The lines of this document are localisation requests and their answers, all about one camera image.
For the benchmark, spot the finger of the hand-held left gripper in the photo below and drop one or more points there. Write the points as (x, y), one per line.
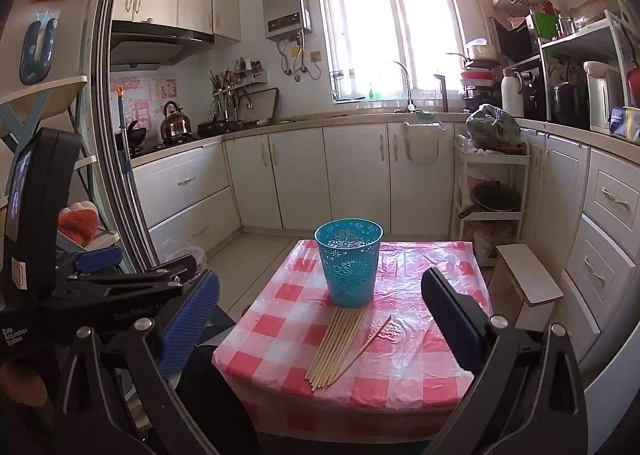
(100, 259)
(160, 277)

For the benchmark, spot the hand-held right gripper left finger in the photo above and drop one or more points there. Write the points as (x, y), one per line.
(192, 317)

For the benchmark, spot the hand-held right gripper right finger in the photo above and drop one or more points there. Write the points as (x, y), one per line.
(450, 317)

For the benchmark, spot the single wooden chopstick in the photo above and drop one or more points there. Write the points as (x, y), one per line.
(372, 336)

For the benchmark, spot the blue perforated plastic basket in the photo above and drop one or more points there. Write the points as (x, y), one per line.
(350, 275)

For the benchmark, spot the bundle of wooden chopsticks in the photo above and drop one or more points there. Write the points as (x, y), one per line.
(332, 350)

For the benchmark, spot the person's left hand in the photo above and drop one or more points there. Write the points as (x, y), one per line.
(20, 382)

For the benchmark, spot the clear plastic bag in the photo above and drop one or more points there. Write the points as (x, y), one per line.
(182, 252)

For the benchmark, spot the red fluffy cloth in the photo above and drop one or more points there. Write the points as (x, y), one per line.
(77, 225)

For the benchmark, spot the red checked plastic tablecloth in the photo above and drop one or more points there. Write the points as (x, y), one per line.
(425, 375)

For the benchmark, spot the white drawer base cabinet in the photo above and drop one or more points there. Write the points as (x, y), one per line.
(185, 200)

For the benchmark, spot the small white wooden stool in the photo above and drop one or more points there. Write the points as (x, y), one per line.
(527, 280)

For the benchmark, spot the black chair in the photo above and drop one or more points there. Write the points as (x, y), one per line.
(220, 405)

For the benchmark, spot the mop pole with orange tip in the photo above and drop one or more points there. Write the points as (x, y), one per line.
(122, 130)

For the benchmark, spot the black wok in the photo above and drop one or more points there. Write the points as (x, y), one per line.
(134, 134)

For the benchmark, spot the white storage rack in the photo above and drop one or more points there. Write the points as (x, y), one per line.
(45, 90)

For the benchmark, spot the dark pan with lid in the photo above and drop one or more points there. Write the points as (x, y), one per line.
(495, 197)

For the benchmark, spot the steel whistling kettle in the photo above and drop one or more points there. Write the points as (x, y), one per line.
(176, 124)

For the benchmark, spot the black frying pan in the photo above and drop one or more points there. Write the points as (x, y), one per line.
(215, 127)

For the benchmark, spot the white tiered trolley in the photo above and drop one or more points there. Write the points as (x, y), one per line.
(492, 160)

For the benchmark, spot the white sink base cabinet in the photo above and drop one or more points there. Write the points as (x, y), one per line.
(350, 175)

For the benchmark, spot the white panelled base cabinet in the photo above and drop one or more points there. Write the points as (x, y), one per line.
(610, 235)

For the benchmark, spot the grey refrigerator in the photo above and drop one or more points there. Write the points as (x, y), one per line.
(75, 35)

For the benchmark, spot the green plastic bag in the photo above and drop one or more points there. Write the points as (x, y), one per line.
(492, 127)

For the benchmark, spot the black range hood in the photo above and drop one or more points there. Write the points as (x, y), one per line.
(150, 42)

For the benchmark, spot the dark square faucet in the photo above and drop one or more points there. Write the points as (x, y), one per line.
(441, 92)

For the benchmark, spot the white thermos jug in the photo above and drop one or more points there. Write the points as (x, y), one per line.
(512, 92)

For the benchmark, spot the chrome sink faucet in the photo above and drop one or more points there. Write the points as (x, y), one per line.
(406, 85)

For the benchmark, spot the black cooking pot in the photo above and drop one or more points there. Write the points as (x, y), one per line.
(567, 102)

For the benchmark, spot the stacked cookware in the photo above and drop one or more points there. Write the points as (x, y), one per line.
(477, 72)

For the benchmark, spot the blue carton box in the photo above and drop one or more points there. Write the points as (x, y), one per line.
(625, 121)

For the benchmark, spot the white electric water boiler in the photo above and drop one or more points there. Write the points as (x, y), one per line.
(602, 95)

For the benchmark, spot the black microwave oven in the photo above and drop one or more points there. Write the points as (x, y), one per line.
(515, 42)

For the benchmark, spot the white framed kitchen window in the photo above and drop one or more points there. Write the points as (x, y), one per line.
(390, 30)

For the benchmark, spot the silver gas water heater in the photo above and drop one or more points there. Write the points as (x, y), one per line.
(285, 7)

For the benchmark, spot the green plastic board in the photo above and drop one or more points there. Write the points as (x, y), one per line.
(545, 24)

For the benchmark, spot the white countertop shelf rack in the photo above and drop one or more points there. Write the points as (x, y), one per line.
(585, 37)

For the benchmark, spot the pink wall stickers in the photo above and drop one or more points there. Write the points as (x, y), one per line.
(142, 107)

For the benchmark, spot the blue wall holder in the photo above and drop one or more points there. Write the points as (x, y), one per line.
(37, 52)

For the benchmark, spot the wall utensil rack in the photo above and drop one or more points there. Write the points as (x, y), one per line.
(235, 85)

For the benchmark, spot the wall socket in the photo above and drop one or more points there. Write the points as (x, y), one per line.
(315, 56)

